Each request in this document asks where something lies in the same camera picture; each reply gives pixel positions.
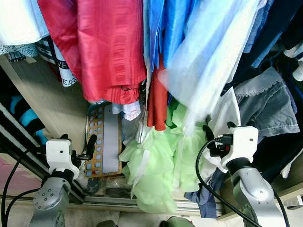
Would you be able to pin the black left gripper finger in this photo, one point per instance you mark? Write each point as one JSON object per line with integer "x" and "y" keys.
{"x": 91, "y": 144}
{"x": 64, "y": 137}

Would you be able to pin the blue satin garment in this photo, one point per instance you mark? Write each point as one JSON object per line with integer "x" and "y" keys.
{"x": 165, "y": 23}

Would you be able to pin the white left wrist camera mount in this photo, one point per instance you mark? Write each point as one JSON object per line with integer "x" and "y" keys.
{"x": 59, "y": 153}

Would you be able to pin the grey lace-trimmed garment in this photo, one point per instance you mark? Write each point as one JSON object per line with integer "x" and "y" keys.
{"x": 265, "y": 104}

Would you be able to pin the red satin garment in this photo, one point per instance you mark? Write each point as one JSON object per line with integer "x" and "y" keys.
{"x": 104, "y": 47}

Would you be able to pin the plain white shirt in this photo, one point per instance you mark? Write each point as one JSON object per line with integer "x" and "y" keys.
{"x": 227, "y": 113}

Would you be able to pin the white garment with black lettering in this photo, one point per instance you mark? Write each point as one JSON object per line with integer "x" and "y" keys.
{"x": 64, "y": 71}

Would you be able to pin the dark navy garment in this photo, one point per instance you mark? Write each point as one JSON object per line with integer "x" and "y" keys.
{"x": 279, "y": 23}

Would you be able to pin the white dotted garment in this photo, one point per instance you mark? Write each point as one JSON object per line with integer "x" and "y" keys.
{"x": 14, "y": 49}

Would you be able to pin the small white pink-trimmed cloth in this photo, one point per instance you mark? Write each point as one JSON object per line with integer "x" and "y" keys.
{"x": 129, "y": 111}

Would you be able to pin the pale blue tulle garment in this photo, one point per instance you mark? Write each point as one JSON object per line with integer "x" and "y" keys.
{"x": 208, "y": 56}

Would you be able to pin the metal wardrobe door track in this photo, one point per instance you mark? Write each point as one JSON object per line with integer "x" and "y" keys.
{"x": 104, "y": 202}

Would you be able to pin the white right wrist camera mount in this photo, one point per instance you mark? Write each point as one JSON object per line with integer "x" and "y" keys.
{"x": 244, "y": 142}

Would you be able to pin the black and blue striped garment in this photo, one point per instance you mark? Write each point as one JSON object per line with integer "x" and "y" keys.
{"x": 23, "y": 118}

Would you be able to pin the narrow orange-red garment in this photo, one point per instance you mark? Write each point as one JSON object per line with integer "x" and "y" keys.
{"x": 157, "y": 104}

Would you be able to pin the blue denim jeans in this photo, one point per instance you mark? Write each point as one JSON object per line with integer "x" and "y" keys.
{"x": 208, "y": 203}

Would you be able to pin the white sheer garment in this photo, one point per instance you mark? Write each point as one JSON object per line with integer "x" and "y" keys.
{"x": 19, "y": 19}

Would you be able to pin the right robot leg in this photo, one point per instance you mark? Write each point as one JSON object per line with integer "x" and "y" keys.
{"x": 177, "y": 222}

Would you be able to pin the orange shape puzzle board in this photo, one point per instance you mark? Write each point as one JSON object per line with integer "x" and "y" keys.
{"x": 110, "y": 142}

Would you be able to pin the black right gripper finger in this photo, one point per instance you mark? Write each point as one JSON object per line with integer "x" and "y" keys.
{"x": 232, "y": 125}
{"x": 208, "y": 132}

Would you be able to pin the left robot leg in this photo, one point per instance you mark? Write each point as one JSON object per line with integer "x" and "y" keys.
{"x": 106, "y": 224}

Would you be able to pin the robot leg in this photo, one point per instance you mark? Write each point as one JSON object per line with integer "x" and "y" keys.
{"x": 177, "y": 222}
{"x": 106, "y": 224}

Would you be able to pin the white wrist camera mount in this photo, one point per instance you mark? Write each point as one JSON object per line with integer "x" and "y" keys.
{"x": 244, "y": 142}
{"x": 59, "y": 153}

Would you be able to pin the light green tulle dress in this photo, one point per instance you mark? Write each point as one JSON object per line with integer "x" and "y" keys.
{"x": 156, "y": 170}

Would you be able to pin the white garment with navy stripes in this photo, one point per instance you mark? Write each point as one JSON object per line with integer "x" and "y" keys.
{"x": 297, "y": 71}

